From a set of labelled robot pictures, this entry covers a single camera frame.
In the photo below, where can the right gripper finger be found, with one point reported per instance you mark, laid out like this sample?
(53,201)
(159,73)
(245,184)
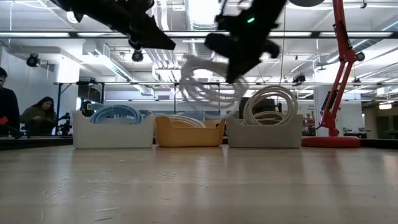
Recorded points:
(250,63)
(234,71)

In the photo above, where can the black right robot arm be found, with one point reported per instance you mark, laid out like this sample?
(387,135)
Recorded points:
(273,7)

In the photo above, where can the black ceiling spotlight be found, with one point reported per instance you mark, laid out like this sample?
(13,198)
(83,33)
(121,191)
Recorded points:
(32,60)
(299,78)
(360,56)
(137,56)

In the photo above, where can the black computer monitor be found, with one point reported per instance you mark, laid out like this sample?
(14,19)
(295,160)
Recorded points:
(262,107)

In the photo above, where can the grey plastic bin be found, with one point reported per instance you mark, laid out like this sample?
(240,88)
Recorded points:
(264,137)

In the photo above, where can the orange plastic bin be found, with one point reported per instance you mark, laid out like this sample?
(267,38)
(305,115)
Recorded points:
(189,137)

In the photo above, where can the person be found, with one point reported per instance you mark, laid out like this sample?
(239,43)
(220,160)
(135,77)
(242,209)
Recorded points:
(7,105)
(85,108)
(38,119)

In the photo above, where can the white plastic bin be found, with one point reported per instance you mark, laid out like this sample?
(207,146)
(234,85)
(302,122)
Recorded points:
(112,137)

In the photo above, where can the black background device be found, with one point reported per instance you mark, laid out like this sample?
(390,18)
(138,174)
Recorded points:
(64,124)

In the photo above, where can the silver ceiling air duct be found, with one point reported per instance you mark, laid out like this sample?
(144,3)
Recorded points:
(197,49)

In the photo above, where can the black aluminium table frame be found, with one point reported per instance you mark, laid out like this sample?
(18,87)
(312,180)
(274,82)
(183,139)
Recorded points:
(37,142)

